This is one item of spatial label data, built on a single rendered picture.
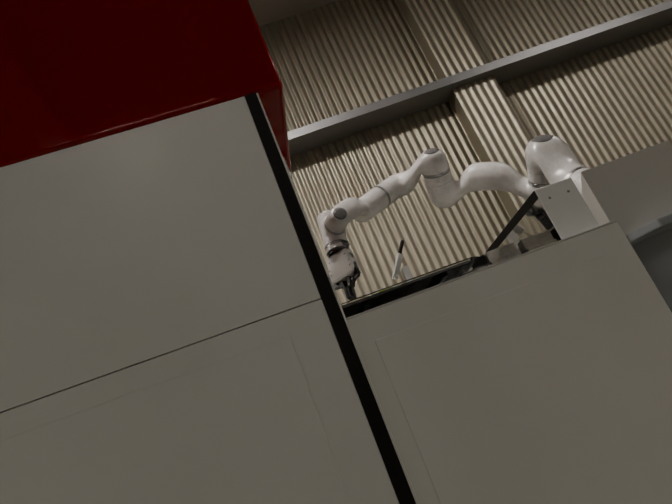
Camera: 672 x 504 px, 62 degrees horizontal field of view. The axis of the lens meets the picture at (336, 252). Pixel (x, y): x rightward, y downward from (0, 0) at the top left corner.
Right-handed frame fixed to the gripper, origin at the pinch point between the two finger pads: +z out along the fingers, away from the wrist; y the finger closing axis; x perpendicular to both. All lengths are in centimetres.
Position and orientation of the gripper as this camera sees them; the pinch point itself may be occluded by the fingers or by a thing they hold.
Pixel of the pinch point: (350, 293)
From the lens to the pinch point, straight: 183.1
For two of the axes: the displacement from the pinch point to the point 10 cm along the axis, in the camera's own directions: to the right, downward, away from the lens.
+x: -6.2, -2.4, -7.4
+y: -7.4, 4.8, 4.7
